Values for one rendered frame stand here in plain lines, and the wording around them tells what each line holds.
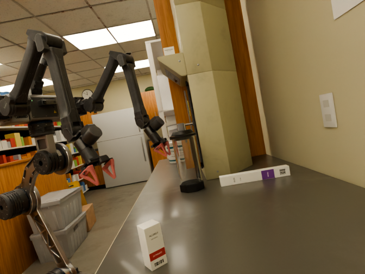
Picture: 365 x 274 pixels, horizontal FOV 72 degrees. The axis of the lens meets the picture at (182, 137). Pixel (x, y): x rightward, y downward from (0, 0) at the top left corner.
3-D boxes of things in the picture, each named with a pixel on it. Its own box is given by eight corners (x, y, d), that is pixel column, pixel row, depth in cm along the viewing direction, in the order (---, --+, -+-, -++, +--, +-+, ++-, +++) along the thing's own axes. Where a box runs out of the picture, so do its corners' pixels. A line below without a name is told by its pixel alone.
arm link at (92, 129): (78, 129, 109) (61, 131, 102) (92, 112, 105) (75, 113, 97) (93, 151, 107) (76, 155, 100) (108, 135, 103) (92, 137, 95)
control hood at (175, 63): (185, 86, 141) (182, 68, 141) (187, 75, 109) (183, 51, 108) (165, 89, 141) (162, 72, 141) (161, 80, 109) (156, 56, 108)
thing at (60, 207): (87, 210, 326) (81, 185, 325) (65, 229, 266) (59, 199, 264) (55, 216, 326) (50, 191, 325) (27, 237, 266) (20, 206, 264)
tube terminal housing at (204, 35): (243, 159, 144) (219, 24, 140) (262, 169, 111) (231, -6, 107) (200, 167, 144) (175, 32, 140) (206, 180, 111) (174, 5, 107)
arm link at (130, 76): (126, 58, 154) (115, 56, 145) (134, 55, 152) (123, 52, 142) (145, 126, 155) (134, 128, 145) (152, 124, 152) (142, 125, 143)
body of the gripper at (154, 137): (168, 139, 149) (160, 130, 150) (159, 142, 140) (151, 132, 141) (161, 146, 151) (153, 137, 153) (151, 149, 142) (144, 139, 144)
